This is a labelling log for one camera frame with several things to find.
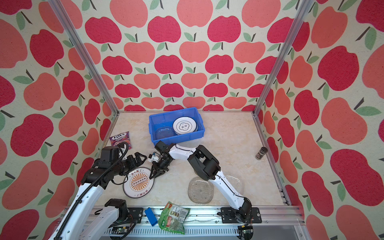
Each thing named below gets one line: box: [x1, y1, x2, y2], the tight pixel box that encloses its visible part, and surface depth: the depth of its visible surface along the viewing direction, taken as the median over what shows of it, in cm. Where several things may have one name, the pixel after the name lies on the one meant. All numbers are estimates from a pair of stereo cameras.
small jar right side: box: [255, 146, 268, 161], surface depth 90 cm
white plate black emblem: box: [172, 116, 199, 135], surface depth 110 cm
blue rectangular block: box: [144, 207, 158, 227], surface depth 75 cm
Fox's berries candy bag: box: [109, 131, 132, 150], surface depth 104 cm
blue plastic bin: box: [149, 107, 206, 146], surface depth 110 cm
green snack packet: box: [158, 201, 191, 235], surface depth 73 cm
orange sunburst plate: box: [122, 167, 155, 199], surface depth 85 cm
